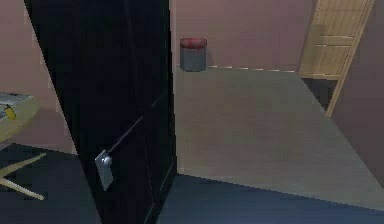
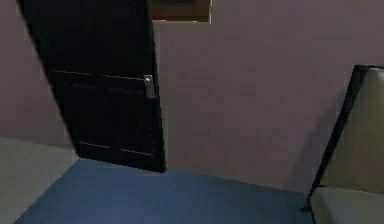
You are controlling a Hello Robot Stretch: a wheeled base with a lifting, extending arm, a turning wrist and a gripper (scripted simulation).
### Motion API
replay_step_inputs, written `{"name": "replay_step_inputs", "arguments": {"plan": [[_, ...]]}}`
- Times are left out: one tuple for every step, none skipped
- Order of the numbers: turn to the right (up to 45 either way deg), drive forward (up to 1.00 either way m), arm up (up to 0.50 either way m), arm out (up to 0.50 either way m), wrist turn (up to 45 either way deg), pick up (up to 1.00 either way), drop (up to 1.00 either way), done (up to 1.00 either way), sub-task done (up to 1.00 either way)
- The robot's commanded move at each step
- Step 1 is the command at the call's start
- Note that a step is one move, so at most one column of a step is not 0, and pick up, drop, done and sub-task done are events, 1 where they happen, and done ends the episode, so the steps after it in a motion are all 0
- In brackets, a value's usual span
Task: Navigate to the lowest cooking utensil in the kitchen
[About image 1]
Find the grey bin with red lid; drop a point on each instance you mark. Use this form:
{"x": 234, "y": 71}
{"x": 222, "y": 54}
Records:
{"x": 193, "y": 56}

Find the black room door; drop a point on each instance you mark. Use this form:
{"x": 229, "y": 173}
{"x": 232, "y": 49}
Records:
{"x": 110, "y": 83}

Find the light wooden room door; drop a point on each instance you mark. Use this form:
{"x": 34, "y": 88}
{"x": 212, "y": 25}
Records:
{"x": 333, "y": 43}

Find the yellow small object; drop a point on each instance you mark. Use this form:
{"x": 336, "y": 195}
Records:
{"x": 10, "y": 112}

